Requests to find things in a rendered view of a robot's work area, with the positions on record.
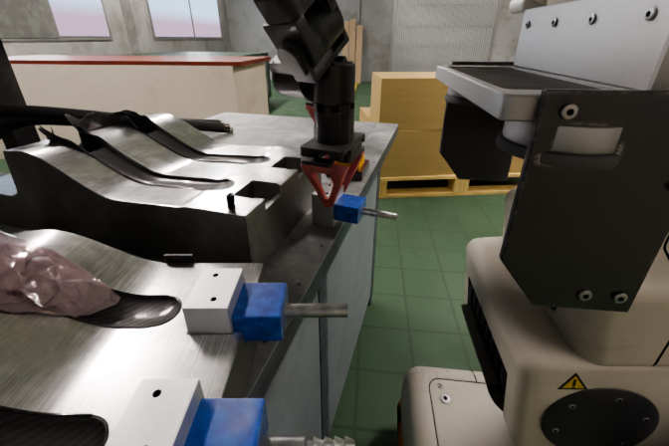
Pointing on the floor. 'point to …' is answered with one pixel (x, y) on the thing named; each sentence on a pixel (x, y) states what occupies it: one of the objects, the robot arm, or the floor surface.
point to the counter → (141, 86)
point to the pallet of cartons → (418, 135)
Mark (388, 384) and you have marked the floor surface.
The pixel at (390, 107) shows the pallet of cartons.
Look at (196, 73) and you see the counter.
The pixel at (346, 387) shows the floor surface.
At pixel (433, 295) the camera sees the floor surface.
